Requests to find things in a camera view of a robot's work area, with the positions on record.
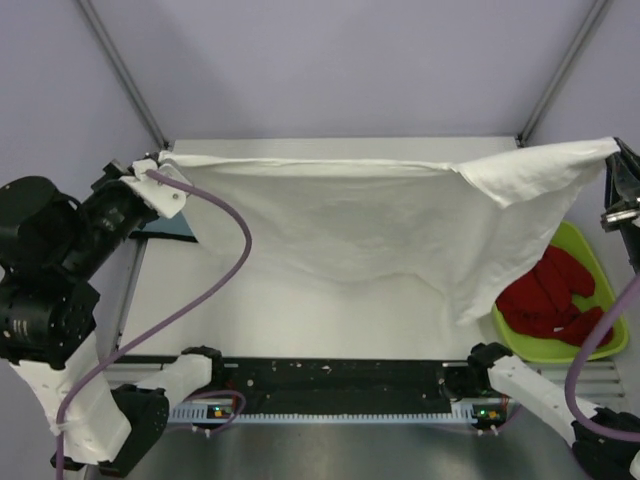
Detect lime green plastic basket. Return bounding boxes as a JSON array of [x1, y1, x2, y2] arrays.
[[492, 222, 614, 364]]

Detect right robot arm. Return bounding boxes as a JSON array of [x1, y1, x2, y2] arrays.
[[466, 137, 639, 479]]

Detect folded blue t shirt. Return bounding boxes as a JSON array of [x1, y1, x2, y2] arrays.
[[129, 213, 197, 243]]

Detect red t shirt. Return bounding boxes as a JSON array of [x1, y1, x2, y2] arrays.
[[496, 246, 604, 347]]

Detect aluminium frame post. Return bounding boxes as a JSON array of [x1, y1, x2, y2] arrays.
[[74, 0, 170, 149], [515, 0, 614, 148]]

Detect aluminium frame post right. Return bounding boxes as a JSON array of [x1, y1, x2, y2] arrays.
[[515, 0, 614, 148]]

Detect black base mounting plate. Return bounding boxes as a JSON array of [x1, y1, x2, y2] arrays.
[[205, 357, 501, 415]]

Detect white t shirt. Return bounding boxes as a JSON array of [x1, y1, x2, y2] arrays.
[[162, 137, 619, 324]]

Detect aluminium frame post left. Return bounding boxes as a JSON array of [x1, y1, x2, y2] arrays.
[[74, 0, 170, 149]]

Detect white slotted cable duct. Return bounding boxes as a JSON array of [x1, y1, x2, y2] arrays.
[[169, 402, 506, 426]]

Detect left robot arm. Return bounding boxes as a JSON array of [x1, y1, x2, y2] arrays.
[[1, 160, 227, 478]]

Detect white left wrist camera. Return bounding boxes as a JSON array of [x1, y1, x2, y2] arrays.
[[120, 158, 191, 219]]

